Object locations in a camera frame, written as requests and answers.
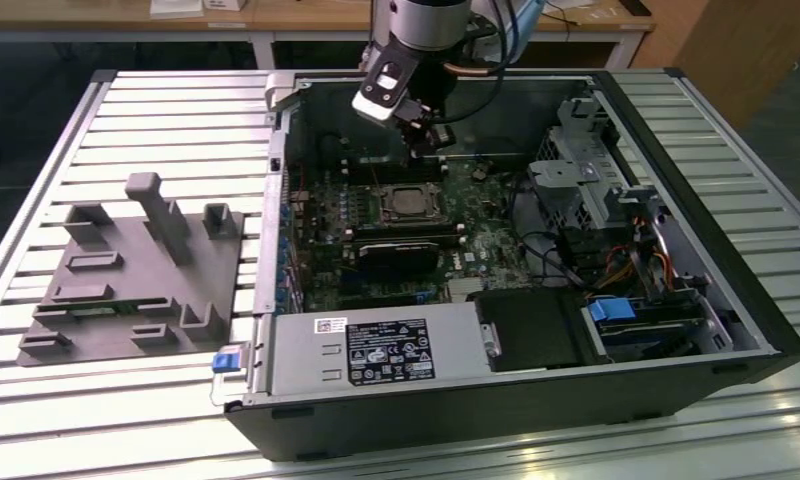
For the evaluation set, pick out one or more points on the green motherboard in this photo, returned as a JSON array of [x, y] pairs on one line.
[[481, 250]]

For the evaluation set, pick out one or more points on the white paper box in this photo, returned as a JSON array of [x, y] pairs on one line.
[[174, 7]]

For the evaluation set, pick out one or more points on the black graphics card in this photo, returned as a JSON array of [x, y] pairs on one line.
[[397, 260]]

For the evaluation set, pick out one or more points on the silver CPU green edge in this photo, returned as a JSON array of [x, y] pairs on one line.
[[409, 202]]

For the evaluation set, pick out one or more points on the metal drive cage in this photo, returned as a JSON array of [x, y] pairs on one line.
[[567, 175]]

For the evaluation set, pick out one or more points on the white box dark label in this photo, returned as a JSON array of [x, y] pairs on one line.
[[226, 4]]

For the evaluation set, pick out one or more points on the CPU socket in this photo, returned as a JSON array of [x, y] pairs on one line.
[[375, 218]]

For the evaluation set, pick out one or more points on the blue disk carrier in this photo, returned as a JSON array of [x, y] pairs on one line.
[[610, 310]]

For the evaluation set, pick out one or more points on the black drive bay box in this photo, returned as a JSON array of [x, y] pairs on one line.
[[534, 325]]

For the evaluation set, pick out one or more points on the grey power supply unit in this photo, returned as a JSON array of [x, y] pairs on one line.
[[294, 360]]

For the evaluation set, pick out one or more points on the black open PC case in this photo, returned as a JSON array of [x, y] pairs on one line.
[[441, 430]]

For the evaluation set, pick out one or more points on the black faced wrist camera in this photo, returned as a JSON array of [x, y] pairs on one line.
[[383, 85]]

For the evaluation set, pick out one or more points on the wooden desk white legs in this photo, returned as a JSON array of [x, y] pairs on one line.
[[107, 25]]

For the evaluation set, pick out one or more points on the blue case latch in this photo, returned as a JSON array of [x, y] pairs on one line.
[[226, 362]]

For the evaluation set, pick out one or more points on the grey parts rack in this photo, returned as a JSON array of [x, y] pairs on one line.
[[140, 280]]

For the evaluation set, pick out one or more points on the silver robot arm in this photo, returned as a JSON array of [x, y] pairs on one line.
[[434, 25]]

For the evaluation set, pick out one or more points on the wooden cabinet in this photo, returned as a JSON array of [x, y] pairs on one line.
[[761, 50]]

